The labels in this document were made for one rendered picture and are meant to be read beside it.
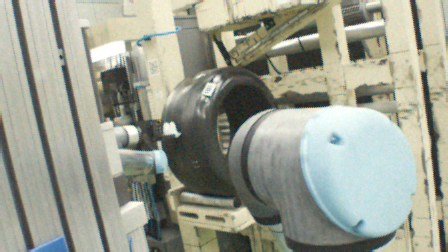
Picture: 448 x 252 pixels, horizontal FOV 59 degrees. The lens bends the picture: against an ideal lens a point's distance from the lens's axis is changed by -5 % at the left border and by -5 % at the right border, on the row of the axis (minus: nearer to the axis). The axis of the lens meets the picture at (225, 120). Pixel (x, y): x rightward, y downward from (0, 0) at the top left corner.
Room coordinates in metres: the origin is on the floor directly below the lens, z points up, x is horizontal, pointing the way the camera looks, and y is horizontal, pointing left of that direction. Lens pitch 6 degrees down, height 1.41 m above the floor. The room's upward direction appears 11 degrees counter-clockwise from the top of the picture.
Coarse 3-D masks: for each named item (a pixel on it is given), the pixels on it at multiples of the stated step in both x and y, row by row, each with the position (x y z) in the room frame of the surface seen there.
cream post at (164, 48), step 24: (144, 0) 1.95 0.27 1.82; (168, 0) 2.01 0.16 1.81; (144, 24) 1.98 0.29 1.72; (168, 24) 1.99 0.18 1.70; (144, 48) 2.00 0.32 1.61; (168, 48) 1.97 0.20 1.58; (168, 72) 1.95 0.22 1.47; (168, 168) 2.00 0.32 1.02; (192, 240) 1.96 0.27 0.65; (216, 240) 2.01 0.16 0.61
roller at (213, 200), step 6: (186, 192) 1.85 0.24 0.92; (180, 198) 1.85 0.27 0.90; (186, 198) 1.82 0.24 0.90; (192, 198) 1.79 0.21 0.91; (198, 198) 1.76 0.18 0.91; (204, 198) 1.74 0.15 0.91; (210, 198) 1.71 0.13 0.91; (216, 198) 1.69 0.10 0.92; (222, 198) 1.67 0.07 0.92; (228, 198) 1.65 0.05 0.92; (234, 198) 1.63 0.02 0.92; (204, 204) 1.75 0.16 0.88; (210, 204) 1.72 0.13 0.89; (216, 204) 1.69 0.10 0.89; (222, 204) 1.66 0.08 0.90; (228, 204) 1.64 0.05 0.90; (234, 204) 1.62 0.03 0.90; (240, 204) 1.64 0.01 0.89
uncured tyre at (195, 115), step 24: (216, 72) 1.70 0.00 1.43; (240, 72) 1.75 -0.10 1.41; (168, 96) 1.77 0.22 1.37; (192, 96) 1.63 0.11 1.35; (216, 96) 1.62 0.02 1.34; (240, 96) 2.04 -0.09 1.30; (264, 96) 1.84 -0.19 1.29; (168, 120) 1.67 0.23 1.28; (192, 120) 1.58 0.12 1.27; (216, 120) 1.60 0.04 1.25; (240, 120) 2.08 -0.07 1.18; (168, 144) 1.66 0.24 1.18; (192, 144) 1.57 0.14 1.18; (216, 144) 1.58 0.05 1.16; (192, 168) 1.60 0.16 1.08; (216, 168) 1.57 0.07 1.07; (216, 192) 1.65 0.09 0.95
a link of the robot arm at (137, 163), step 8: (120, 152) 1.10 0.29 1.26; (128, 152) 1.15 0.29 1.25; (136, 152) 1.21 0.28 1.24; (144, 152) 1.28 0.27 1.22; (152, 152) 1.33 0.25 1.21; (160, 152) 1.33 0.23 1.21; (128, 160) 1.12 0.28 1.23; (136, 160) 1.17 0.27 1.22; (144, 160) 1.23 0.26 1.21; (152, 160) 1.29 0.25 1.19; (160, 160) 1.31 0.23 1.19; (128, 168) 1.13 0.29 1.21; (136, 168) 1.18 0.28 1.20; (144, 168) 1.23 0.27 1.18; (152, 168) 1.29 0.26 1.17; (160, 168) 1.31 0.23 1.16
